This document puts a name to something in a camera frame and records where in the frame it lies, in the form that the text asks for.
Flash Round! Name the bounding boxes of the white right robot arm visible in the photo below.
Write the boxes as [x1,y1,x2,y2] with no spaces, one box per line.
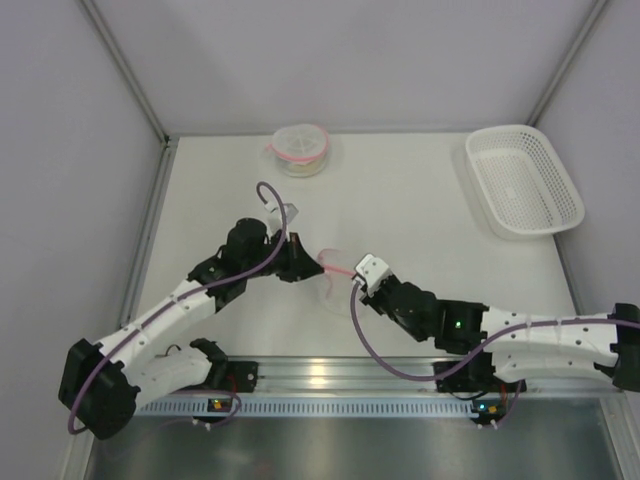
[350,274,639,392]

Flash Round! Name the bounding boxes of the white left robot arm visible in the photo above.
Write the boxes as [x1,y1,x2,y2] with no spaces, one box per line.
[58,218,324,440]

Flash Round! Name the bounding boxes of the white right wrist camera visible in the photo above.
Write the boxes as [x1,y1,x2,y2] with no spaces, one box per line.
[353,253,393,296]

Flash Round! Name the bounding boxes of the aluminium mounting rail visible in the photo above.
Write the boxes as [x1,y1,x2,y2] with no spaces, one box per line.
[136,356,621,408]

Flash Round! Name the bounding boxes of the white mesh laundry bag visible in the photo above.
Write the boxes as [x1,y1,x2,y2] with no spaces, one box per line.
[267,123,330,178]
[316,248,362,318]

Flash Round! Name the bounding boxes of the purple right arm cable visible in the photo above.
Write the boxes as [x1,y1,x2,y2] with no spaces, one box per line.
[348,282,640,429]

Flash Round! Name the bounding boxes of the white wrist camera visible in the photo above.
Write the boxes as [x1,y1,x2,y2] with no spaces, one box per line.
[353,253,393,296]
[264,201,299,235]

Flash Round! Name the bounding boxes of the aluminium frame post left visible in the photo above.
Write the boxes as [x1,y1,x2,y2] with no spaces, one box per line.
[77,0,170,146]

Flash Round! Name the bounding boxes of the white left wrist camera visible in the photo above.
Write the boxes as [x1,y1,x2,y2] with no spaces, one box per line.
[264,201,299,235]

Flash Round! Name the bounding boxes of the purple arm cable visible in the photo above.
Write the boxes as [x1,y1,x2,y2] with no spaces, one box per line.
[67,180,289,435]
[348,282,640,429]

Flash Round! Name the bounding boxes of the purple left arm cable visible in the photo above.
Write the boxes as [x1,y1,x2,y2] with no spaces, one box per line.
[67,180,289,435]

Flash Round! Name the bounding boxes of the aluminium frame post right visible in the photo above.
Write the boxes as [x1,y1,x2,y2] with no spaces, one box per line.
[525,0,612,127]

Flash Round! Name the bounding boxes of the white slotted cable duct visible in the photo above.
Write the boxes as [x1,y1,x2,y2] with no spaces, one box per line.
[137,395,502,418]

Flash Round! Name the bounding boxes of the aluminium frame post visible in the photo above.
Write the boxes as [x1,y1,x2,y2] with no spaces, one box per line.
[525,0,612,127]
[77,0,170,146]

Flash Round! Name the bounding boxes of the white plastic basket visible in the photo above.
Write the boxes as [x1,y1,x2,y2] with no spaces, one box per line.
[465,125,586,241]

